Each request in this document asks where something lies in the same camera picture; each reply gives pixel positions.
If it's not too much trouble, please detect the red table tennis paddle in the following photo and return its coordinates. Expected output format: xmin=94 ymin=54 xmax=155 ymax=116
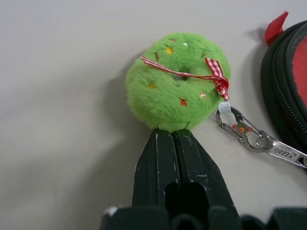
xmin=291 ymin=35 xmax=307 ymax=109

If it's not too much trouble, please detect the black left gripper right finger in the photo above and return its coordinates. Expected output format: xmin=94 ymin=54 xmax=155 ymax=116
xmin=173 ymin=128 xmax=241 ymax=217

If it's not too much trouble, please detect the green plush wreath keychain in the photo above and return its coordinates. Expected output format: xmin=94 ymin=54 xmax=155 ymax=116
xmin=125 ymin=32 xmax=232 ymax=133

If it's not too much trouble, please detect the silver carabiner clip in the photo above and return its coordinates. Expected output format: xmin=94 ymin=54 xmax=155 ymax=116
xmin=215 ymin=106 xmax=274 ymax=153

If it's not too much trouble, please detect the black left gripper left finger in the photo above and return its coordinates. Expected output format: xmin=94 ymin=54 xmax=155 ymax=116
xmin=131 ymin=130 xmax=181 ymax=208

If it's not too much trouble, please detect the silver zipper pull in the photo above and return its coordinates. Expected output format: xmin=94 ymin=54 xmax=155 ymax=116
xmin=256 ymin=135 xmax=307 ymax=170

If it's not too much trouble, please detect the black and red zippered case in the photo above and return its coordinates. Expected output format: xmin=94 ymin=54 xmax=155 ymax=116
xmin=260 ymin=11 xmax=307 ymax=154

